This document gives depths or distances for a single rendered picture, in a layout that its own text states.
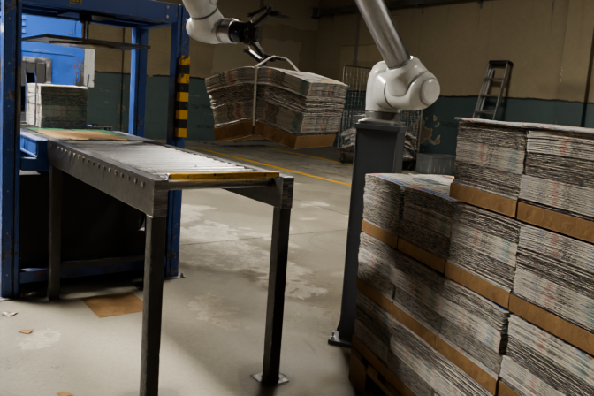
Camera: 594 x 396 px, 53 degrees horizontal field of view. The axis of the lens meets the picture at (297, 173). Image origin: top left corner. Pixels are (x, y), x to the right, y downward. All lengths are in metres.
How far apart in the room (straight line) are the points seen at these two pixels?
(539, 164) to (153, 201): 1.15
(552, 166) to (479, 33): 8.91
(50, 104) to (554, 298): 3.19
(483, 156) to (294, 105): 0.61
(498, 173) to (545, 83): 7.95
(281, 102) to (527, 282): 0.92
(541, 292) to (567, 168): 0.29
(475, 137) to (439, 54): 9.12
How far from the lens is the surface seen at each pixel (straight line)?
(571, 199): 1.44
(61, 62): 5.64
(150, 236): 2.01
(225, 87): 2.06
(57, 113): 4.00
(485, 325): 1.69
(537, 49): 9.71
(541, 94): 9.59
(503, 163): 1.63
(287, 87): 1.94
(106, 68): 11.18
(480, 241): 1.71
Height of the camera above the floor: 1.09
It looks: 7 degrees down
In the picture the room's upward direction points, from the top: 4 degrees clockwise
